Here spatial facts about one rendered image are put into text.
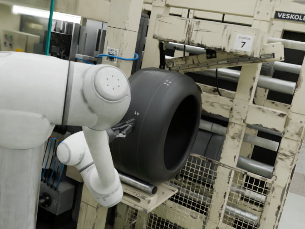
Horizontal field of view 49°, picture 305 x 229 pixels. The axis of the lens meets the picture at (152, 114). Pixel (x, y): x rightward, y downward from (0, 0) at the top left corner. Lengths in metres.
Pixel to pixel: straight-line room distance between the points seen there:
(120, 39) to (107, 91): 1.20
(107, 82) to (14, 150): 0.24
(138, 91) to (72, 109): 0.94
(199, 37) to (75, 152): 1.02
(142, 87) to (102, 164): 0.66
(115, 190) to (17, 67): 0.67
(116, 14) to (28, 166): 1.23
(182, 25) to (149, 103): 0.59
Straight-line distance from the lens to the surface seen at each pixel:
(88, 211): 2.10
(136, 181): 1.74
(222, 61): 1.96
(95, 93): 0.62
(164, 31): 1.97
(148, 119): 1.49
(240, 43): 1.81
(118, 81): 0.63
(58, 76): 0.65
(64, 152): 1.18
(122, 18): 1.81
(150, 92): 1.54
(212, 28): 1.86
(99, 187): 1.15
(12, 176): 0.76
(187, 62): 2.04
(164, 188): 2.00
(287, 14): 2.10
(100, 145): 0.95
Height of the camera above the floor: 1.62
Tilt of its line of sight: 12 degrees down
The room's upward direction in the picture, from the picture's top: 11 degrees clockwise
